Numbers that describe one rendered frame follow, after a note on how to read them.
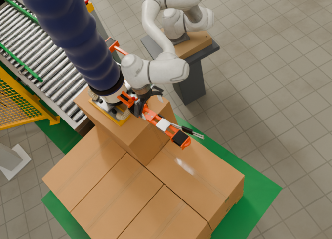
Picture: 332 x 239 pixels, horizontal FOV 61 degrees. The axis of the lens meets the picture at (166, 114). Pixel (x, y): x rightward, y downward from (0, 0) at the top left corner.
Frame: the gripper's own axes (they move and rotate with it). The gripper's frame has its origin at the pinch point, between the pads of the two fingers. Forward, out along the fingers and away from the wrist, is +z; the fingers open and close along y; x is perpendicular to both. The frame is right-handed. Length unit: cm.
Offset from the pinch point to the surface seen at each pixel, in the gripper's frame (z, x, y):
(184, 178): 67, 18, 9
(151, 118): 12.5, -3.5, 1.7
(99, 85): -5.0, -34.2, 8.7
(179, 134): 11.6, 17.1, -0.6
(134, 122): 27.0, -19.6, 7.1
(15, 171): 120, -142, 109
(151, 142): 48.0, -10.7, 6.7
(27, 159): 120, -141, 92
